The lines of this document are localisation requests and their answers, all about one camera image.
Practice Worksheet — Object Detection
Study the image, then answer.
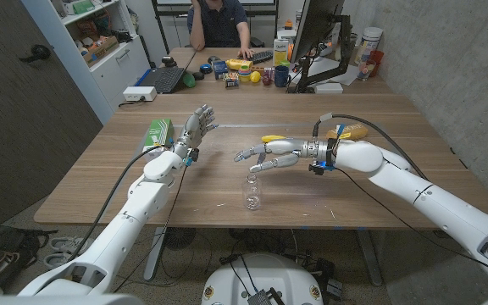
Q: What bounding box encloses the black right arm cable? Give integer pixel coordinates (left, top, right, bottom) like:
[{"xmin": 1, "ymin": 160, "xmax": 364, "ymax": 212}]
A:
[{"xmin": 311, "ymin": 112, "xmax": 488, "ymax": 283}]

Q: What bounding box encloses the clear plastic bottle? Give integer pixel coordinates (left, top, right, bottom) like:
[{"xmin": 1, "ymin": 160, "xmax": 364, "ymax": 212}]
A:
[{"xmin": 241, "ymin": 174, "xmax": 263, "ymax": 211}]

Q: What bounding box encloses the black laptop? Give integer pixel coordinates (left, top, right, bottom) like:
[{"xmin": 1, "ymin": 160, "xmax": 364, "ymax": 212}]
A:
[{"xmin": 143, "ymin": 49, "xmax": 197, "ymax": 95}]

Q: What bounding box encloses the green and white box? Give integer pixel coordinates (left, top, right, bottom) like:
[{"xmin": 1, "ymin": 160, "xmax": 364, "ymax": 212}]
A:
[{"xmin": 142, "ymin": 118, "xmax": 175, "ymax": 150}]

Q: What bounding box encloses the yellow mustard bottle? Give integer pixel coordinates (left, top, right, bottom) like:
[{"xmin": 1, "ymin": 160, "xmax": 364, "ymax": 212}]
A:
[{"xmin": 225, "ymin": 58, "xmax": 254, "ymax": 71}]

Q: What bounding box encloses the cardboard box of toys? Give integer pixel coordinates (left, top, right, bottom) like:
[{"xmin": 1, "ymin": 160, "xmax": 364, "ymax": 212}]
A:
[{"xmin": 75, "ymin": 25, "xmax": 120, "ymax": 68}]

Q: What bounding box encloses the blue snack box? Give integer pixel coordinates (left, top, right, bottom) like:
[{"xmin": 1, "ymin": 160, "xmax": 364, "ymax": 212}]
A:
[{"xmin": 212, "ymin": 60, "xmax": 230, "ymax": 80}]

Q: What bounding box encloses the white flat box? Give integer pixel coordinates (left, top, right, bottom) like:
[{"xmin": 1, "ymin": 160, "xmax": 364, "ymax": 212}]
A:
[{"xmin": 313, "ymin": 82, "xmax": 345, "ymax": 95}]

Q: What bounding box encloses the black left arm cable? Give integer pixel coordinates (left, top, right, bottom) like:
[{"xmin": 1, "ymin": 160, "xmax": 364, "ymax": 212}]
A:
[{"xmin": 68, "ymin": 145, "xmax": 173, "ymax": 262}]

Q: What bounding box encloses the black backpack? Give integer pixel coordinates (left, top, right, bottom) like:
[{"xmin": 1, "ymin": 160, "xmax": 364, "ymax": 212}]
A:
[{"xmin": 0, "ymin": 210, "xmax": 58, "ymax": 293}]

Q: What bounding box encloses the white shelf cabinet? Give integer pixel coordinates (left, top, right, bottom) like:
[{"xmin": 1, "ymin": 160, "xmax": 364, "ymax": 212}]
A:
[{"xmin": 21, "ymin": 0, "xmax": 152, "ymax": 126}]

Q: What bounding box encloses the black computer monitor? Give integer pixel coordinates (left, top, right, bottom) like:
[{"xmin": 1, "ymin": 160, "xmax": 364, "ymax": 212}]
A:
[{"xmin": 290, "ymin": 0, "xmax": 352, "ymax": 94}]

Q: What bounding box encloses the person in dark shirt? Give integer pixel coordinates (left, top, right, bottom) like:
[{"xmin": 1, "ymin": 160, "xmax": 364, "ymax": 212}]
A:
[{"xmin": 186, "ymin": 0, "xmax": 255, "ymax": 59}]

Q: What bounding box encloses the white canister with label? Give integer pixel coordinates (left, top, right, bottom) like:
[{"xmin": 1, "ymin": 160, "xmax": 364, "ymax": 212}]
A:
[{"xmin": 353, "ymin": 26, "xmax": 384, "ymax": 65}]

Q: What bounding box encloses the red cup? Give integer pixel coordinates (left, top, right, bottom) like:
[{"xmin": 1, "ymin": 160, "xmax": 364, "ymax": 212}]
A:
[{"xmin": 367, "ymin": 50, "xmax": 385, "ymax": 78}]

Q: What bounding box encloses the black keyboard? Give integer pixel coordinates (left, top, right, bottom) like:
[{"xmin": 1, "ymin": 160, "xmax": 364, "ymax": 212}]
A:
[{"xmin": 247, "ymin": 49, "xmax": 275, "ymax": 65}]

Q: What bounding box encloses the tan bread loaf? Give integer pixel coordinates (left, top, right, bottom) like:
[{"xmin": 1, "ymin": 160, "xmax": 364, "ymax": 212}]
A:
[{"xmin": 325, "ymin": 122, "xmax": 369, "ymax": 141}]

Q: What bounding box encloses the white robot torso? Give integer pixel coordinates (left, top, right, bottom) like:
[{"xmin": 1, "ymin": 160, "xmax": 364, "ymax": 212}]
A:
[{"xmin": 201, "ymin": 252, "xmax": 324, "ymax": 305}]

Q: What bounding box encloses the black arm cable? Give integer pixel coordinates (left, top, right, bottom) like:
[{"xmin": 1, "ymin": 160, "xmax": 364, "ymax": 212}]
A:
[
  {"xmin": 311, "ymin": 112, "xmax": 488, "ymax": 283},
  {"xmin": 68, "ymin": 145, "xmax": 173, "ymax": 262}
]

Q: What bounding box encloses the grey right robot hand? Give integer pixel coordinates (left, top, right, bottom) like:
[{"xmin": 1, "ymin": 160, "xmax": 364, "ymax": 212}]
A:
[{"xmin": 233, "ymin": 137, "xmax": 338, "ymax": 175}]

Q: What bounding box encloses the white power adapter box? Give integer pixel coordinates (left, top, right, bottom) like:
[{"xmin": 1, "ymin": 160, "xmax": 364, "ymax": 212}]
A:
[{"xmin": 122, "ymin": 86, "xmax": 158, "ymax": 103}]

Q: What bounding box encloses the black door handle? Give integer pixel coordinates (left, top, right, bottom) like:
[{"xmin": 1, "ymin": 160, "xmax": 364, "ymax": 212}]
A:
[{"xmin": 18, "ymin": 44, "xmax": 52, "ymax": 64}]

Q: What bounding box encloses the white and yellow carton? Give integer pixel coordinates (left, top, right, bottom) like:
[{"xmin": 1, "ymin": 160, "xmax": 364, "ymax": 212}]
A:
[{"xmin": 272, "ymin": 38, "xmax": 290, "ymax": 67}]

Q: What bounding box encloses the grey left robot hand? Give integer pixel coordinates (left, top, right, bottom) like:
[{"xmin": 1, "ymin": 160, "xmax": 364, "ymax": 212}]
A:
[{"xmin": 171, "ymin": 104, "xmax": 219, "ymax": 166}]

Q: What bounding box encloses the dark blue mug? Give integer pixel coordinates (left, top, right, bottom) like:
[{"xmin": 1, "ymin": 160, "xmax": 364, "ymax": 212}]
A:
[{"xmin": 274, "ymin": 64, "xmax": 291, "ymax": 88}]

